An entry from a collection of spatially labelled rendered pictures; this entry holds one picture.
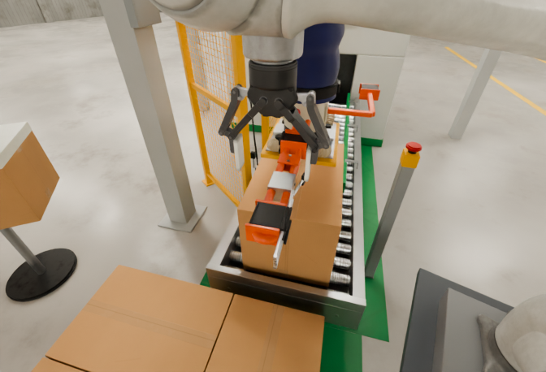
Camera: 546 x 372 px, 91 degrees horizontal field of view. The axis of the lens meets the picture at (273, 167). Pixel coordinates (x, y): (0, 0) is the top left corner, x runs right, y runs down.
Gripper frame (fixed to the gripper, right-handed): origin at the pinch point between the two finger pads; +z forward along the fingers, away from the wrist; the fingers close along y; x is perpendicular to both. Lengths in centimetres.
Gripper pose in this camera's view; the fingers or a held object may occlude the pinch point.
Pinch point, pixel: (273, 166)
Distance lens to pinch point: 52.2
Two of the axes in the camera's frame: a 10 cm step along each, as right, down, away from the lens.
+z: 0.0, 8.1, 5.8
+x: -2.5, 5.7, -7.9
